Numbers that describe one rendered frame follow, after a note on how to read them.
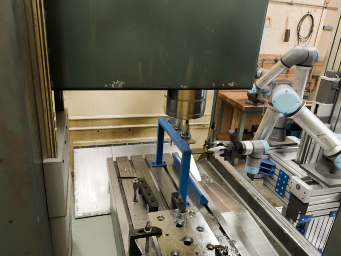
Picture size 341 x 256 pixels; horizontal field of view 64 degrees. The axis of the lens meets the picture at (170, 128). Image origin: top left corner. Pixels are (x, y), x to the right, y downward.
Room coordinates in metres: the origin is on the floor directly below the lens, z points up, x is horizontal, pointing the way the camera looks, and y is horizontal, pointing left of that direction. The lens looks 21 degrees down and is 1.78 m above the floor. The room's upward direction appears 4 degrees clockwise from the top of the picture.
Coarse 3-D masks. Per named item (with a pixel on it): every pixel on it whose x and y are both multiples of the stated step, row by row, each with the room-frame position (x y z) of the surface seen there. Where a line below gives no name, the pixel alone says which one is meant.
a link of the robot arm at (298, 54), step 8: (296, 48) 1.85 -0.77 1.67; (304, 48) 1.84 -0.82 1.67; (288, 56) 1.84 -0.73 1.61; (296, 56) 1.82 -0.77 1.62; (304, 56) 1.82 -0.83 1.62; (280, 64) 1.89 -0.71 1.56; (288, 64) 1.84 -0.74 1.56; (272, 72) 1.93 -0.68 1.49; (280, 72) 1.90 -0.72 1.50; (264, 80) 1.98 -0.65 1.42; (272, 80) 1.97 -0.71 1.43; (256, 88) 2.03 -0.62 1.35
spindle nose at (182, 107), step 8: (168, 96) 0.93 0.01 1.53; (176, 96) 0.91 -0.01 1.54; (184, 96) 0.91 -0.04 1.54; (192, 96) 0.91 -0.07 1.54; (200, 96) 0.93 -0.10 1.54; (168, 104) 0.93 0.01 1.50; (176, 104) 0.91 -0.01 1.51; (184, 104) 0.91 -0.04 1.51; (192, 104) 0.91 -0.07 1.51; (200, 104) 0.93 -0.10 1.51; (168, 112) 0.93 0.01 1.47; (176, 112) 0.91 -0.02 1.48; (184, 112) 0.91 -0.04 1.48; (192, 112) 0.91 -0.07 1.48; (200, 112) 0.93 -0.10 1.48
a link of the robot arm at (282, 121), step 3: (282, 114) 1.79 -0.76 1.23; (279, 117) 1.80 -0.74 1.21; (282, 117) 1.79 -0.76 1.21; (285, 117) 1.80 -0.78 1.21; (279, 120) 1.80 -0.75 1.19; (282, 120) 1.79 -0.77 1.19; (285, 120) 1.80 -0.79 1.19; (288, 120) 1.82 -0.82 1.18; (291, 120) 1.84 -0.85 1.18; (276, 123) 1.80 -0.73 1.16; (279, 123) 1.79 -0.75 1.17; (282, 123) 1.79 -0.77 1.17; (285, 123) 1.80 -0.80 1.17; (276, 126) 1.80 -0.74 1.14; (279, 126) 1.79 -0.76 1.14; (282, 126) 1.79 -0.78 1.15; (285, 126) 1.81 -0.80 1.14
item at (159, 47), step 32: (64, 0) 0.74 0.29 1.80; (96, 0) 0.77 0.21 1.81; (128, 0) 0.79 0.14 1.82; (160, 0) 0.82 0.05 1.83; (192, 0) 0.85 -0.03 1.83; (224, 0) 0.88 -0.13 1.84; (256, 0) 0.92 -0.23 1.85; (64, 32) 0.74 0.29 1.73; (96, 32) 0.77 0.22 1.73; (128, 32) 0.79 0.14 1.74; (160, 32) 0.82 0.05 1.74; (192, 32) 0.86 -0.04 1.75; (224, 32) 0.89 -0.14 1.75; (256, 32) 0.93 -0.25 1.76; (64, 64) 0.74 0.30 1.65; (96, 64) 0.77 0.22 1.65; (128, 64) 0.79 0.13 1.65; (160, 64) 0.83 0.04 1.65; (192, 64) 0.86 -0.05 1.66; (224, 64) 0.89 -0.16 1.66; (256, 64) 0.94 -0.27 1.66
